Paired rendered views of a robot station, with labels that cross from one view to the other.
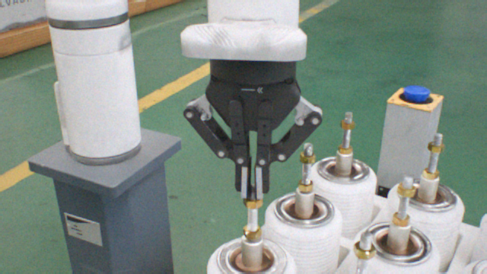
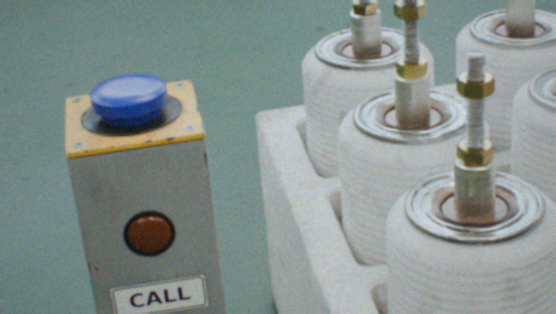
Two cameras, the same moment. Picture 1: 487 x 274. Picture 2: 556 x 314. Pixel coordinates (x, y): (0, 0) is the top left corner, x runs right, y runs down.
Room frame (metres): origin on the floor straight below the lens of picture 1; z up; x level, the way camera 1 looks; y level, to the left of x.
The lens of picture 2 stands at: (1.01, 0.16, 0.55)
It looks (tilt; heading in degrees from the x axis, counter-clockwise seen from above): 28 degrees down; 228
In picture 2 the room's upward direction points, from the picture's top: 5 degrees counter-clockwise
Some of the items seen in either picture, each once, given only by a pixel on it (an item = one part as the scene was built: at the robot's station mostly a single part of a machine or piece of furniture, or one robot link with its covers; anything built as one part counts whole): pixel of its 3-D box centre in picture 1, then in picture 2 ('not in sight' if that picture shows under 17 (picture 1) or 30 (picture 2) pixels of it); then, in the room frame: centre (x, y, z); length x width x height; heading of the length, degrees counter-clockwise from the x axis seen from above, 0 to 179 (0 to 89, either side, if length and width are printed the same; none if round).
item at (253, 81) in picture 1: (253, 80); not in sight; (0.41, -0.01, 0.46); 0.08 x 0.08 x 0.09
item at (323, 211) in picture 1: (303, 210); not in sight; (0.50, -0.07, 0.25); 0.08 x 0.08 x 0.01
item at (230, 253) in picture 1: (252, 259); not in sight; (0.41, -0.01, 0.25); 0.08 x 0.08 x 0.01
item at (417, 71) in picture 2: (431, 173); (411, 67); (0.53, -0.24, 0.29); 0.02 x 0.02 x 0.01; 40
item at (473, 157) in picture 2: (345, 149); (475, 151); (0.60, -0.14, 0.29); 0.02 x 0.02 x 0.01; 1
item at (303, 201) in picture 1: (304, 201); not in sight; (0.50, -0.07, 0.26); 0.02 x 0.02 x 0.03
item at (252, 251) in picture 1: (252, 250); not in sight; (0.41, -0.01, 0.26); 0.02 x 0.02 x 0.03
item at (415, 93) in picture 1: (416, 94); (130, 104); (0.72, -0.27, 0.32); 0.04 x 0.04 x 0.02
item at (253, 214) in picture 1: (253, 218); not in sight; (0.41, -0.01, 0.31); 0.01 x 0.01 x 0.08; 52
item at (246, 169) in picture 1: (246, 177); not in sight; (0.41, 0.00, 0.35); 0.02 x 0.01 x 0.04; 172
